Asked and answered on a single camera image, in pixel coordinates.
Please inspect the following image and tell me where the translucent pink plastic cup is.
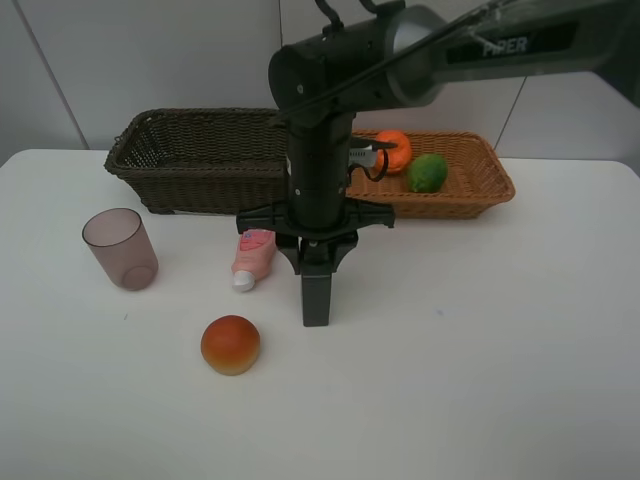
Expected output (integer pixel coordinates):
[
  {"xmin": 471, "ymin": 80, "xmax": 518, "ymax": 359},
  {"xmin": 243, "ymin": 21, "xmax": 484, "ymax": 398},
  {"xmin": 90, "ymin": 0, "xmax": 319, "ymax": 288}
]
[{"xmin": 82, "ymin": 208, "xmax": 159, "ymax": 291}]

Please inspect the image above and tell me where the orange tangerine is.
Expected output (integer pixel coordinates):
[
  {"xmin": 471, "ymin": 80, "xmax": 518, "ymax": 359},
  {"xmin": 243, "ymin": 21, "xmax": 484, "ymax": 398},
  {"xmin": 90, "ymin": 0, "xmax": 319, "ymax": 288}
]
[{"xmin": 374, "ymin": 130, "xmax": 412, "ymax": 175}]

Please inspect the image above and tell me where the dark brown wicker basket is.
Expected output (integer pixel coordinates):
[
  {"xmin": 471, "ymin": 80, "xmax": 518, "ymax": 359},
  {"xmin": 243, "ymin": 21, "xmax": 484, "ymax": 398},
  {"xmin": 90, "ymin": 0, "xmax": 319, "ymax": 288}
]
[{"xmin": 104, "ymin": 108, "xmax": 287, "ymax": 215}]

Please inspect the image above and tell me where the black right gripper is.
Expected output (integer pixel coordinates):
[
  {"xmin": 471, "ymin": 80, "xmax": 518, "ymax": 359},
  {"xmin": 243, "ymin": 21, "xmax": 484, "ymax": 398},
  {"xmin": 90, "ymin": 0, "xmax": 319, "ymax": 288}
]
[{"xmin": 236, "ymin": 113, "xmax": 395, "ymax": 275}]

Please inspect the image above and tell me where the green lime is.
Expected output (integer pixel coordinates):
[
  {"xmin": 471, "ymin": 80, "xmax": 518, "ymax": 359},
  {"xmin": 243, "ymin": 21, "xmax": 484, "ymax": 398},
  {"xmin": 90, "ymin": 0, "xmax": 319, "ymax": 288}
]
[{"xmin": 406, "ymin": 154, "xmax": 448, "ymax": 194}]

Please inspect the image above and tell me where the dark green pump bottle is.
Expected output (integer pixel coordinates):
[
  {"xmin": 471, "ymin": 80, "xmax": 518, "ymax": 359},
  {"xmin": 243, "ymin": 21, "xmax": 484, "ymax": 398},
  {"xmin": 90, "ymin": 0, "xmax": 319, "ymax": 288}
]
[{"xmin": 300, "ymin": 239, "xmax": 333, "ymax": 327}]

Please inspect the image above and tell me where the orange wicker basket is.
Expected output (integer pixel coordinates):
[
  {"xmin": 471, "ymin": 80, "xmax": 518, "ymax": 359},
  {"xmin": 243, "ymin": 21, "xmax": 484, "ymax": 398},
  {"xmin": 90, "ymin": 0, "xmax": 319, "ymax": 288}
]
[{"xmin": 346, "ymin": 130, "xmax": 515, "ymax": 219}]

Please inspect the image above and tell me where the pink lotion bottle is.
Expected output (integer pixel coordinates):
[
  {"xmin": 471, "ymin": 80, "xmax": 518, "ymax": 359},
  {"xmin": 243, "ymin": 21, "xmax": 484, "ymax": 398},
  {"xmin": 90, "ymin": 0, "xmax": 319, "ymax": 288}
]
[{"xmin": 231, "ymin": 229, "xmax": 276, "ymax": 292}]

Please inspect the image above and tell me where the brown round bread bun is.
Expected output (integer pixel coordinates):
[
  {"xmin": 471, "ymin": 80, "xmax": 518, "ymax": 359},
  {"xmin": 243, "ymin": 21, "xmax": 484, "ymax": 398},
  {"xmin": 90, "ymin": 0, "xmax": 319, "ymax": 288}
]
[{"xmin": 200, "ymin": 315, "xmax": 261, "ymax": 376}]

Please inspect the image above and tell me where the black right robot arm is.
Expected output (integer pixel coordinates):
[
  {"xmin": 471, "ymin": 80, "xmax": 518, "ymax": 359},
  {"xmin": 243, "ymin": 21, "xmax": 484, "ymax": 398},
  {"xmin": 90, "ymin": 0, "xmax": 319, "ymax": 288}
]
[{"xmin": 236, "ymin": 1, "xmax": 639, "ymax": 278}]

